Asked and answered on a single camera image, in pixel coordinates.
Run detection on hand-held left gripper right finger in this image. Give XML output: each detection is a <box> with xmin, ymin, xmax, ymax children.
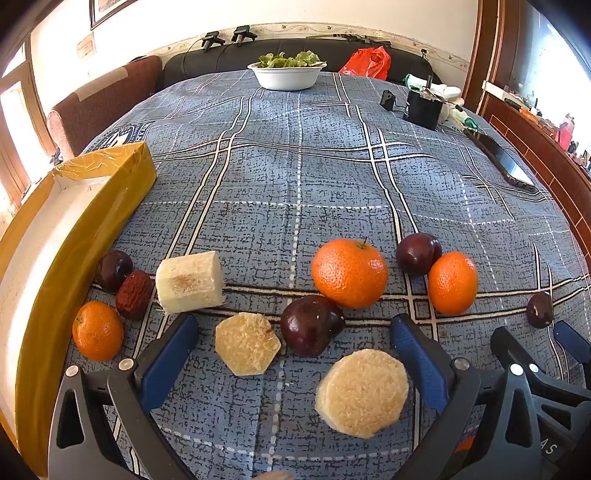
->
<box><xmin>389</xmin><ymin>313</ymin><xmax>542</xmax><ymax>480</ymax></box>

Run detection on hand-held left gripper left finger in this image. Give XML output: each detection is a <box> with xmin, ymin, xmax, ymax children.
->
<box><xmin>47</xmin><ymin>314</ymin><xmax>200</xmax><ymax>480</ymax></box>

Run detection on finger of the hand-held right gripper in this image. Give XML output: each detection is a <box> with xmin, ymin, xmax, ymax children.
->
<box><xmin>553</xmin><ymin>320</ymin><xmax>591</xmax><ymax>370</ymax></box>
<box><xmin>490</xmin><ymin>325</ymin><xmax>591</xmax><ymax>416</ymax></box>

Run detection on small dark plum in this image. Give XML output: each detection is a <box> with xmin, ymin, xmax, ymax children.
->
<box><xmin>526</xmin><ymin>292</ymin><xmax>555</xmax><ymax>329</ymax></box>

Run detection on round peeled sugarcane piece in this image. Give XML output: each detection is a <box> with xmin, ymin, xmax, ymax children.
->
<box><xmin>315</xmin><ymin>349</ymin><xmax>410</xmax><ymax>439</ymax></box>

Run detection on red date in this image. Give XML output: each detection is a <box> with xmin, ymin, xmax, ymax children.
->
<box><xmin>115</xmin><ymin>270</ymin><xmax>154</xmax><ymax>320</ymax></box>

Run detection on small orange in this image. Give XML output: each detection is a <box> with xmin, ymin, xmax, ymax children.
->
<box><xmin>72</xmin><ymin>301</ymin><xmax>125</xmax><ymax>362</ymax></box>

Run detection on hexagonal peeled sugarcane piece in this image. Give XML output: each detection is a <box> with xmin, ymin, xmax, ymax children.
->
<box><xmin>215</xmin><ymin>312</ymin><xmax>282</xmax><ymax>376</ymax></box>

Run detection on medium orange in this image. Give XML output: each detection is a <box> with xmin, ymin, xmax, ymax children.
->
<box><xmin>428</xmin><ymin>251</ymin><xmax>479</xmax><ymax>316</ymax></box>

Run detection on cylindrical peeled sugarcane piece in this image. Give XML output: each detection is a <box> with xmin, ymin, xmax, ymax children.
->
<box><xmin>155</xmin><ymin>250</ymin><xmax>226</xmax><ymax>315</ymax></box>

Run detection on large dark plum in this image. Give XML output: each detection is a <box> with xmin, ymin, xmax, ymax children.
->
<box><xmin>280</xmin><ymin>294</ymin><xmax>345</xmax><ymax>358</ymax></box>

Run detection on large orange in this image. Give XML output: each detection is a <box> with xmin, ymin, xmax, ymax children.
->
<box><xmin>311</xmin><ymin>237</ymin><xmax>389</xmax><ymax>310</ymax></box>

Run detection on yellow cardboard box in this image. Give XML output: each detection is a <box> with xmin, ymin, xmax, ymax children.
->
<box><xmin>0</xmin><ymin>141</ymin><xmax>157</xmax><ymax>478</ymax></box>

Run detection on black smartphone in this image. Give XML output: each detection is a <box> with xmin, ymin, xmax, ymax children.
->
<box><xmin>463</xmin><ymin>128</ymin><xmax>537</xmax><ymax>192</ymax></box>

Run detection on blue plaid tablecloth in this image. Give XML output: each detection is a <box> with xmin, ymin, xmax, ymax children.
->
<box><xmin>18</xmin><ymin>71</ymin><xmax>591</xmax><ymax>480</ymax></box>

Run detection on white plastic bags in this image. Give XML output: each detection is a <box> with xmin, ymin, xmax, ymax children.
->
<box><xmin>436</xmin><ymin>84</ymin><xmax>481</xmax><ymax>131</ymax></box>

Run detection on black cup with tools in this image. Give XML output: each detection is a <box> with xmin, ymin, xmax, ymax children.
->
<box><xmin>403</xmin><ymin>88</ymin><xmax>444</xmax><ymax>131</ymax></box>

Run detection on brown armchair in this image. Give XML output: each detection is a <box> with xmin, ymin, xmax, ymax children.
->
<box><xmin>48</xmin><ymin>55</ymin><xmax>163</xmax><ymax>160</ymax></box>

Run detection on wooden glazed door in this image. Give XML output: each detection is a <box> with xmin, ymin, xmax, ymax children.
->
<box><xmin>0</xmin><ymin>39</ymin><xmax>52</xmax><ymax>206</ymax></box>

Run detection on black sofa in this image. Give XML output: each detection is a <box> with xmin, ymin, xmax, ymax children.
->
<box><xmin>163</xmin><ymin>38</ymin><xmax>435</xmax><ymax>88</ymax></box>

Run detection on red plastic bag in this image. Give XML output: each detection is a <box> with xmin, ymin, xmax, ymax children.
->
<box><xmin>338</xmin><ymin>46</ymin><xmax>391</xmax><ymax>81</ymax></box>

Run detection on white bowl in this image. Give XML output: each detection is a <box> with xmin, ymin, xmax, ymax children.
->
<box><xmin>247</xmin><ymin>61</ymin><xmax>328</xmax><ymax>91</ymax></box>

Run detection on green lettuce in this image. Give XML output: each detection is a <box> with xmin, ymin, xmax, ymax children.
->
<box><xmin>257</xmin><ymin>51</ymin><xmax>321</xmax><ymax>69</ymax></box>

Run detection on wooden door frame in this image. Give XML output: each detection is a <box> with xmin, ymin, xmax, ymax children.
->
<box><xmin>463</xmin><ymin>0</ymin><xmax>509</xmax><ymax>112</ymax></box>

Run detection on framed wall picture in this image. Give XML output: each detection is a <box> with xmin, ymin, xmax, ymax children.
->
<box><xmin>89</xmin><ymin>0</ymin><xmax>153</xmax><ymax>31</ymax></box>

